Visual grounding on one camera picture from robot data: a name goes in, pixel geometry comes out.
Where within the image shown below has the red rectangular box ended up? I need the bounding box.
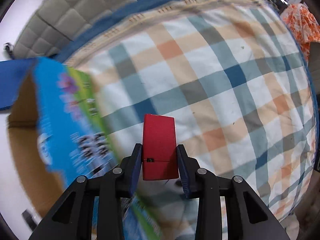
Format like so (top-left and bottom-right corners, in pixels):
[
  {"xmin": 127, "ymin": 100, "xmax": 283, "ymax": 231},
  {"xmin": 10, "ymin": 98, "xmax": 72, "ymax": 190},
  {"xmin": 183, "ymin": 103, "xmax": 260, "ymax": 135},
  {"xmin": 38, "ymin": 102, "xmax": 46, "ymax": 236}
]
[{"xmin": 142, "ymin": 114, "xmax": 179, "ymax": 181}]

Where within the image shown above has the blue printed cardboard box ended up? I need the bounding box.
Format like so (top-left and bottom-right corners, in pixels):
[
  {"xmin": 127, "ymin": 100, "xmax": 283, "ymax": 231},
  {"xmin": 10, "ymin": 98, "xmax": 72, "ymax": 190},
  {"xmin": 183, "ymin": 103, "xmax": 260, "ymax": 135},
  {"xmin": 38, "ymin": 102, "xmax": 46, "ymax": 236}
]
[{"xmin": 8, "ymin": 57, "xmax": 161, "ymax": 239}]

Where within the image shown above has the blue cloth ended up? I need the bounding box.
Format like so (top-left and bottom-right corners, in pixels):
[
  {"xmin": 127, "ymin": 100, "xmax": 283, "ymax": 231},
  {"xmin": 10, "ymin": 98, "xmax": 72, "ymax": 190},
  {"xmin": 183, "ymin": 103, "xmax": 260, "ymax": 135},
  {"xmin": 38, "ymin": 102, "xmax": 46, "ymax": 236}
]
[{"xmin": 1, "ymin": 57, "xmax": 39, "ymax": 111}]

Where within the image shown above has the orange floral cloth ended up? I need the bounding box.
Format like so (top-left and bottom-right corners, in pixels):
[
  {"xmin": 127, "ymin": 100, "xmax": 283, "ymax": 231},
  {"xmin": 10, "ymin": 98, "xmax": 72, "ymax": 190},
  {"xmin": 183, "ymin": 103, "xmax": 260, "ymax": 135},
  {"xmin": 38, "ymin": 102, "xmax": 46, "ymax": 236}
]
[{"xmin": 280, "ymin": 3, "xmax": 320, "ymax": 62}]

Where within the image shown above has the plaid checkered blanket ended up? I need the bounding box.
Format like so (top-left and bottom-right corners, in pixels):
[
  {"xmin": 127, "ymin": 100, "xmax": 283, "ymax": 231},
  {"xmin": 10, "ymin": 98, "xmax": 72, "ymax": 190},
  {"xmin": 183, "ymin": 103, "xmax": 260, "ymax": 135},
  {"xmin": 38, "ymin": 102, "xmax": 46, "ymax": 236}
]
[{"xmin": 56, "ymin": 0, "xmax": 319, "ymax": 221}]

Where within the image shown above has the grey tufted sofa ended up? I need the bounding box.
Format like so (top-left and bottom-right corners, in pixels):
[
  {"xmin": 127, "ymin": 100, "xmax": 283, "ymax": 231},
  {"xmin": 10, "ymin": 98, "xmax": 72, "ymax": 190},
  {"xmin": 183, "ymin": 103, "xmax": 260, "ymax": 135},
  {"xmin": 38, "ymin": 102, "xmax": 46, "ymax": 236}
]
[{"xmin": 13, "ymin": 0, "xmax": 135, "ymax": 59}]

